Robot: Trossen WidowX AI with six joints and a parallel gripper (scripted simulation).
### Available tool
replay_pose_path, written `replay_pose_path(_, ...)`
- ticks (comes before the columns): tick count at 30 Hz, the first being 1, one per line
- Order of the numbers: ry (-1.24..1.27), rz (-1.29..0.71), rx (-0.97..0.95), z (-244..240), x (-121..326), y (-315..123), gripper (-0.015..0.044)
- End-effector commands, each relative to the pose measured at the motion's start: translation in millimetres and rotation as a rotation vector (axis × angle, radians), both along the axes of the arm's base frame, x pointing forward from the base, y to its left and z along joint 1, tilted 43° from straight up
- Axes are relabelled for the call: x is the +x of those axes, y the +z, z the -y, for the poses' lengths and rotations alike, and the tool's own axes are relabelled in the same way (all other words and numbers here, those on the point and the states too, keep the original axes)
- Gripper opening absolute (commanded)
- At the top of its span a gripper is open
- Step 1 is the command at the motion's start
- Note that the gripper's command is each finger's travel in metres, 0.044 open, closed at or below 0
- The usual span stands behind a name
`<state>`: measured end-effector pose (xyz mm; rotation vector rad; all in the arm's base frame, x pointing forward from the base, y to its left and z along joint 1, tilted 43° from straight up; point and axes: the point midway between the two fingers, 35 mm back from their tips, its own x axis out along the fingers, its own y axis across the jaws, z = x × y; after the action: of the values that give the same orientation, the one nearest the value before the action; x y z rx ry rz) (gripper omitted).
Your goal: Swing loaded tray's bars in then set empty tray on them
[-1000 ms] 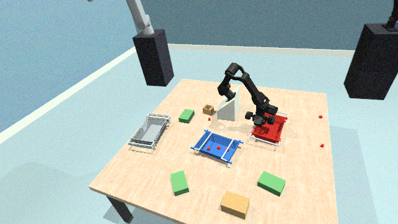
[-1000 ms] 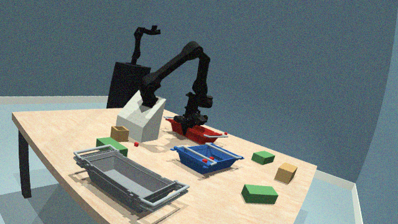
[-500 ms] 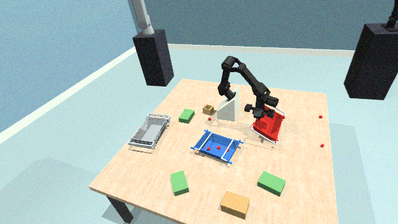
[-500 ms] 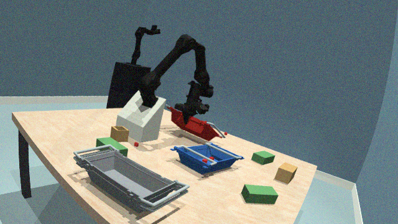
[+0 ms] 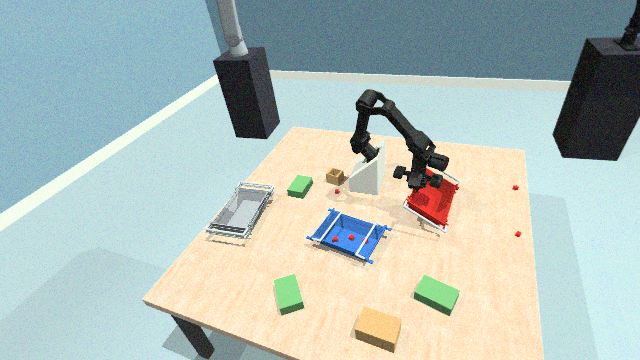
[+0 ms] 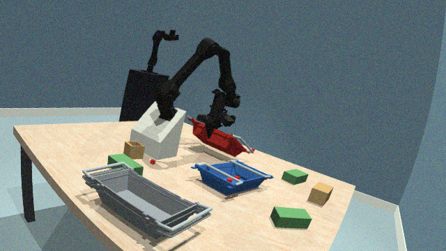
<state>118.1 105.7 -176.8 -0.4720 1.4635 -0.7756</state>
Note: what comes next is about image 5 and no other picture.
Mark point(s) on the blue plastic tray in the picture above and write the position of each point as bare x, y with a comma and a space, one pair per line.
343, 227

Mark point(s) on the green rectangular block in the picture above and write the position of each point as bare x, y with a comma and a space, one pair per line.
288, 294
300, 186
436, 294

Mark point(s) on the tan rectangular block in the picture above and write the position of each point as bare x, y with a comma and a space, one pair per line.
378, 329

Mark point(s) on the tan open-top box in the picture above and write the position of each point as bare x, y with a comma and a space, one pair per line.
335, 176

